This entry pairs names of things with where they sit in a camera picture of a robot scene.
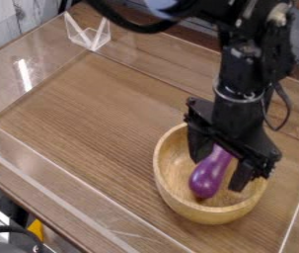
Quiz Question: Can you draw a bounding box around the clear acrylic corner bracket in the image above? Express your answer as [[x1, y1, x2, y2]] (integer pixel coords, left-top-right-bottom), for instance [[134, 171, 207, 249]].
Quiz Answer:
[[63, 12, 111, 51]]

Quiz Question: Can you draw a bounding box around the black cable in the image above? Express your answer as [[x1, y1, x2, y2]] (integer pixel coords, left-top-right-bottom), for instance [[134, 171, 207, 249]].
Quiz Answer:
[[0, 225, 44, 253]]

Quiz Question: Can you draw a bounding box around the purple toy eggplant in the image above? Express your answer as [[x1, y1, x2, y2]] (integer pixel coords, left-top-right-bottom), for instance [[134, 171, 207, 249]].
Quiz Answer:
[[188, 145, 232, 199]]

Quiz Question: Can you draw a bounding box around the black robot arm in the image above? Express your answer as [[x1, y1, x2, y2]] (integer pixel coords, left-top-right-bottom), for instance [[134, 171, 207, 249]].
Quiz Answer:
[[87, 0, 295, 192]]

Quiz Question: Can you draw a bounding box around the black metal base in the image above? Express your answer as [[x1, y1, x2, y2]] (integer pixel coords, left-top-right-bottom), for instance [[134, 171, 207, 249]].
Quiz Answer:
[[0, 197, 57, 253]]

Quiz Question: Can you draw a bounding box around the brown wooden bowl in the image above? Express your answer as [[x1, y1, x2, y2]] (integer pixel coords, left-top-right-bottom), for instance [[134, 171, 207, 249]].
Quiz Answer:
[[152, 124, 267, 225]]

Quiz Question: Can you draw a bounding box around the yellow tag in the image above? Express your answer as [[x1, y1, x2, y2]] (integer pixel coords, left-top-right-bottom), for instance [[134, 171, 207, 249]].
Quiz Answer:
[[28, 218, 45, 240]]

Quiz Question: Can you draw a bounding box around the clear acrylic tray wall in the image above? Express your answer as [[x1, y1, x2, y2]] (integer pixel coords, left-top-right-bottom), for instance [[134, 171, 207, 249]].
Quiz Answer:
[[0, 18, 299, 253]]

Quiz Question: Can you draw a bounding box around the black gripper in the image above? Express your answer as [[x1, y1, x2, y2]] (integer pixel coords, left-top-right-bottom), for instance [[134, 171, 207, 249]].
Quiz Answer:
[[184, 97, 282, 192]]

